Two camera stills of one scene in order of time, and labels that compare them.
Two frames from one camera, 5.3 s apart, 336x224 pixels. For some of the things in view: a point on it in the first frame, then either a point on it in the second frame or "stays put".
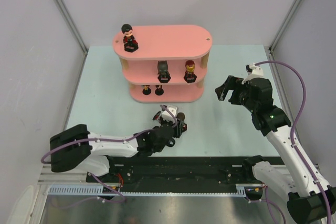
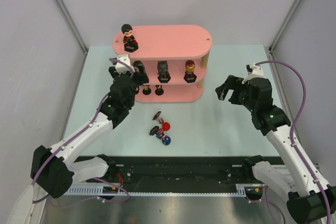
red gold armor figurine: [189, 76] stays put
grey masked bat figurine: [164, 76] stays put
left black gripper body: [179, 127] to [134, 74]
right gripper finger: [232, 83] stays put
